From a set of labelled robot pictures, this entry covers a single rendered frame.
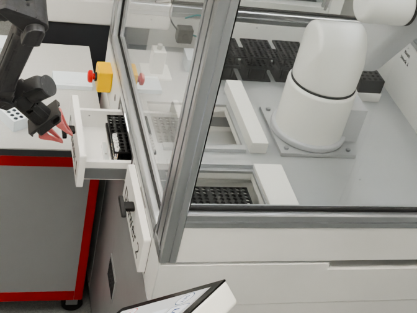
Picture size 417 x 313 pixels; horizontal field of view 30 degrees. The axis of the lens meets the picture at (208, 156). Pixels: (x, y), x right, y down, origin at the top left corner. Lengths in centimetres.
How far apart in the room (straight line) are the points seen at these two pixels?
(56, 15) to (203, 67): 149
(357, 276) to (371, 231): 15
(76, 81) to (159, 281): 101
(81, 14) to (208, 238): 137
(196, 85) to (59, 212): 112
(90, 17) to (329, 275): 142
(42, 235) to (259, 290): 92
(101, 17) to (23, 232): 85
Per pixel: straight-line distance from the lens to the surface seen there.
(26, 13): 161
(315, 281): 192
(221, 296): 137
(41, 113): 205
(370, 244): 189
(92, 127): 230
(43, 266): 266
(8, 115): 238
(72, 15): 288
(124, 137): 216
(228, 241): 174
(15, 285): 272
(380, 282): 201
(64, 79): 261
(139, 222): 187
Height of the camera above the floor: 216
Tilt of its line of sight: 36 degrees down
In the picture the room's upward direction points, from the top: 14 degrees clockwise
